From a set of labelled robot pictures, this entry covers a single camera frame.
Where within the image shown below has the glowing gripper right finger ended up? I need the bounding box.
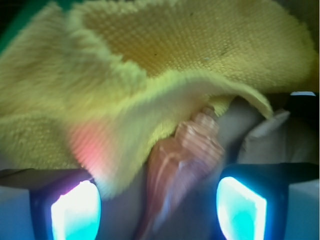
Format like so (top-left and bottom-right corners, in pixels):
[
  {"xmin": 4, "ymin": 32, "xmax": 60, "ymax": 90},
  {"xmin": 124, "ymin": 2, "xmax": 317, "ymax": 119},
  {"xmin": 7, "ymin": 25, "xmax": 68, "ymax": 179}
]
[{"xmin": 216, "ymin": 162, "xmax": 320, "ymax": 240}]

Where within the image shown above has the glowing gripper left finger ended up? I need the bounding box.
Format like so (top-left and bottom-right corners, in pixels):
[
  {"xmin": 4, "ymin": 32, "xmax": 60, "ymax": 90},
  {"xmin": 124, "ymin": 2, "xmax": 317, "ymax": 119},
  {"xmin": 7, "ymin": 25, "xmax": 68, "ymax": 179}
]
[{"xmin": 0, "ymin": 168, "xmax": 101, "ymax": 240}]

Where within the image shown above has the orange spiral sea shell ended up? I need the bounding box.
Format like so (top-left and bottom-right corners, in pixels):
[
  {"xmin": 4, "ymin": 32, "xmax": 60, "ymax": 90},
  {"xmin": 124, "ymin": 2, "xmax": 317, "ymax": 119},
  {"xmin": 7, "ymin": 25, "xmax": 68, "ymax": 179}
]
[{"xmin": 135, "ymin": 106, "xmax": 225, "ymax": 240}]

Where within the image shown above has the yellow terry cloth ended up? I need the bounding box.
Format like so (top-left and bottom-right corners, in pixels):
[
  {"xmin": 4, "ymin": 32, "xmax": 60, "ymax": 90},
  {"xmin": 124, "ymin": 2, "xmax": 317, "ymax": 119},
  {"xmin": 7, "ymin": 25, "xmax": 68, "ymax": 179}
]
[{"xmin": 0, "ymin": 0, "xmax": 319, "ymax": 199}]

